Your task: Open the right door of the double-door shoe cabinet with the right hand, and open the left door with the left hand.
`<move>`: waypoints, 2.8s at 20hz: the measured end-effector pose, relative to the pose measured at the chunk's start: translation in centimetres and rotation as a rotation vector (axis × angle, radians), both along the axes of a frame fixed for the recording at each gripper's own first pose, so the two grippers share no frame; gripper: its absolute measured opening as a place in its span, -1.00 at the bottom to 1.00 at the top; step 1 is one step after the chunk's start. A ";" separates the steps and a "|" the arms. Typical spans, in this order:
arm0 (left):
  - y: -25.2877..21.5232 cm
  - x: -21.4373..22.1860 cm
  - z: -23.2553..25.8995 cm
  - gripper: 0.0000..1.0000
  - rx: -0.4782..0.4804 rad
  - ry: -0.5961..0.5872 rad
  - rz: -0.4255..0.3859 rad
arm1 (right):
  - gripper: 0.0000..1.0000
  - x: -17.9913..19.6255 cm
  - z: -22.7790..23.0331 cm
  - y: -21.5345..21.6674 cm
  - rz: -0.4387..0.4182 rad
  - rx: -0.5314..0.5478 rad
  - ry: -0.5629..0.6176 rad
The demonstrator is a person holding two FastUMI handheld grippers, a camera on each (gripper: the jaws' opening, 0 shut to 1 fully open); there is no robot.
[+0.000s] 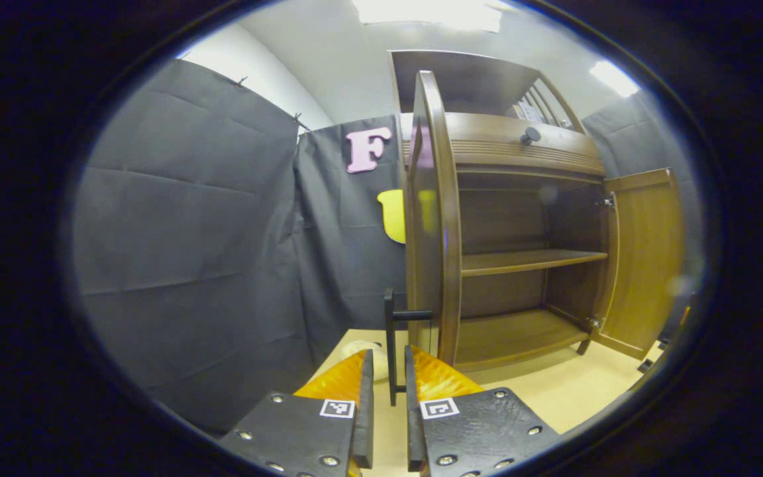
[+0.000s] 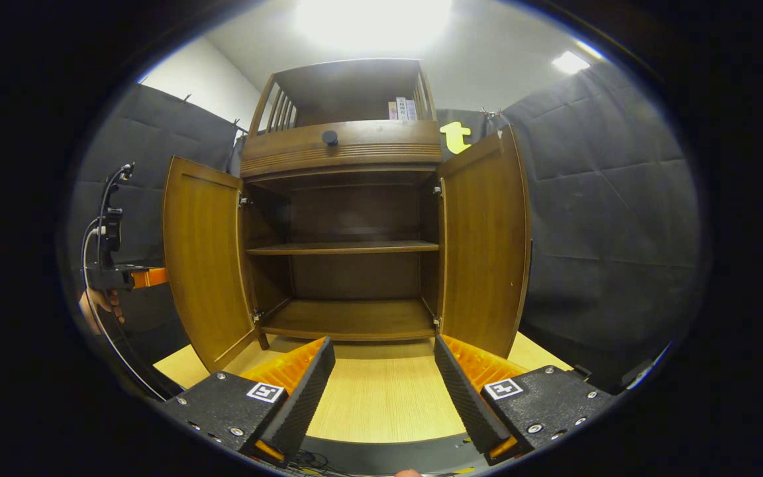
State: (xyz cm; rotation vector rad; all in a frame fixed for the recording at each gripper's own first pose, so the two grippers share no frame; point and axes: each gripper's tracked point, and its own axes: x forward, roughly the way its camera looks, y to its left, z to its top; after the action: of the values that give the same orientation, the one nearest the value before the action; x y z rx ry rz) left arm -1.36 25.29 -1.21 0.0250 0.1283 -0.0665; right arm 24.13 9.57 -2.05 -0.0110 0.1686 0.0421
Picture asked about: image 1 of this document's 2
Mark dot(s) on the wooden double-door shoe cabinet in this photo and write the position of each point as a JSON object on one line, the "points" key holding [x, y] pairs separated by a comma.
{"points": [[474, 86]]}

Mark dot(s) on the large ceiling light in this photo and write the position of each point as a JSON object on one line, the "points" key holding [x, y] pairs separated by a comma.
{"points": [[428, 13]]}

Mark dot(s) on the small ceiling light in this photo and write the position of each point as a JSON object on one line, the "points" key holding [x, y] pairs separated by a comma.
{"points": [[613, 78]]}

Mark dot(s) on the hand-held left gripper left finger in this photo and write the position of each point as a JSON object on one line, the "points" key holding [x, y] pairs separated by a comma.
{"points": [[364, 424]]}

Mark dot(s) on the wooden cabinet drawer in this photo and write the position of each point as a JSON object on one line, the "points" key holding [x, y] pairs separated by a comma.
{"points": [[520, 158]]}

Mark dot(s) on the cream soft object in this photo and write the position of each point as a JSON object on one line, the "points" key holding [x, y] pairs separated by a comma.
{"points": [[361, 349]]}

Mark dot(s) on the white book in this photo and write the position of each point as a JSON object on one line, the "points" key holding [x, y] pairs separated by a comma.
{"points": [[531, 111]]}

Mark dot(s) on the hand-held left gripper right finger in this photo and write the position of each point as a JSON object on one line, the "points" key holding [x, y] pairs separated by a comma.
{"points": [[413, 430]]}

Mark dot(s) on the wooden shoe cabinet door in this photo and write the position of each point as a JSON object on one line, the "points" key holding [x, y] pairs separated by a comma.
{"points": [[444, 232], [646, 258]]}

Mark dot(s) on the black backdrop cloth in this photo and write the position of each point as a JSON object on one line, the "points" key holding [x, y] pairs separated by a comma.
{"points": [[189, 232]]}

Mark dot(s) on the black round drawer knob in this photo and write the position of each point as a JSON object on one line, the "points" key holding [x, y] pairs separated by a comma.
{"points": [[530, 136]]}

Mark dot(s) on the wooden inner cabinet shelf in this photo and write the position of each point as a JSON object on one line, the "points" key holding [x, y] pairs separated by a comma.
{"points": [[520, 262]]}

